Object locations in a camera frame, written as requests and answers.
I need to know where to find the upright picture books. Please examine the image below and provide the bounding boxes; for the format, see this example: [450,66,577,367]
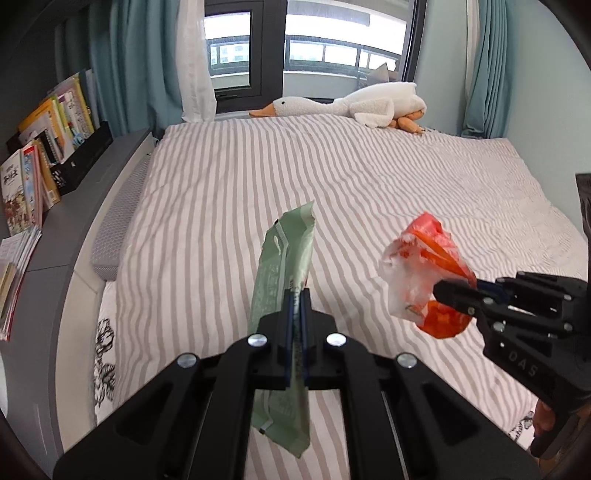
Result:
[1,139,61,236]

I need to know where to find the person's right hand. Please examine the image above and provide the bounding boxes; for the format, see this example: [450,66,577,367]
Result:
[533,398,591,462]

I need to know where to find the grey padded cushion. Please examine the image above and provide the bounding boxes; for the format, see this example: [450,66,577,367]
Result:
[90,155,150,282]

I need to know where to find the black framed window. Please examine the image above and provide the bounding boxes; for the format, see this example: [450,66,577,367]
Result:
[204,0,427,114]

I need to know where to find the grey bedside ledge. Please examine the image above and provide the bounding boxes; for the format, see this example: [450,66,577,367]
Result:
[1,130,154,475]

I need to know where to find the grey striped white duvet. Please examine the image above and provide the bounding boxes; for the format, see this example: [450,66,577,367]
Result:
[110,112,590,480]

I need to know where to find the green wet wipes pack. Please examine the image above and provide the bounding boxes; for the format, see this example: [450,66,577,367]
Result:
[249,202,315,458]

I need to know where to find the teal curtain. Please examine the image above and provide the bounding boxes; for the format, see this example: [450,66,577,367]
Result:
[462,1,515,139]
[55,1,182,137]

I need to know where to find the black book holder with books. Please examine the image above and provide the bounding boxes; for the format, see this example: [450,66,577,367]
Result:
[6,69,113,195]

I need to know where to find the orange white plastic bag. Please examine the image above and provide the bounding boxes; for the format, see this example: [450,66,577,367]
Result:
[378,212,477,339]

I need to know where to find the teal right curtain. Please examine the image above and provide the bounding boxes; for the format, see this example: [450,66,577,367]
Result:
[462,1,515,139]

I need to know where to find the teal left curtain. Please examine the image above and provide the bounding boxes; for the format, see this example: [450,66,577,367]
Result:
[55,1,182,137]

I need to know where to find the white sheer curtain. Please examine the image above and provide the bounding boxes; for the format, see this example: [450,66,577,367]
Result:
[175,0,216,123]

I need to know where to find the floral white bed sheet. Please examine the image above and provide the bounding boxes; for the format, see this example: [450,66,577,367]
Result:
[93,281,117,424]

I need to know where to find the stack of flat books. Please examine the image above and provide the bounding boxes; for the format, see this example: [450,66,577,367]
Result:
[1,226,42,341]

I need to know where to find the white plush goose toy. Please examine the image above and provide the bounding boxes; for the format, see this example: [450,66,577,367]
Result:
[249,82,427,135]

